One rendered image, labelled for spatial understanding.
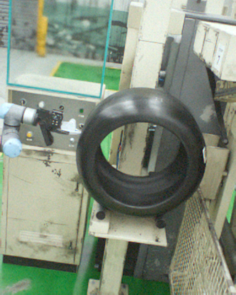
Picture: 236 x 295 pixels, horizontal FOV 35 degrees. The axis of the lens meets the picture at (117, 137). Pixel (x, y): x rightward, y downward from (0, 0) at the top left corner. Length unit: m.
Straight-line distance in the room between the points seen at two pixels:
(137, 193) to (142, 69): 0.63
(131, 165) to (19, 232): 0.99
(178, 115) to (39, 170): 1.11
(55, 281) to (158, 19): 1.80
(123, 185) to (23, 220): 0.88
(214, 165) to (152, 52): 0.65
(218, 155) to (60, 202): 1.05
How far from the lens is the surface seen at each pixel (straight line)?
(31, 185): 2.41
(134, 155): 1.98
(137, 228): 1.86
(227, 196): 2.09
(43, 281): 2.70
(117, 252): 2.31
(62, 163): 2.30
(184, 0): 4.81
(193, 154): 1.58
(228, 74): 1.25
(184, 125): 1.54
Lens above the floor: 1.85
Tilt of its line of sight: 21 degrees down
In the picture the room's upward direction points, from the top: 9 degrees clockwise
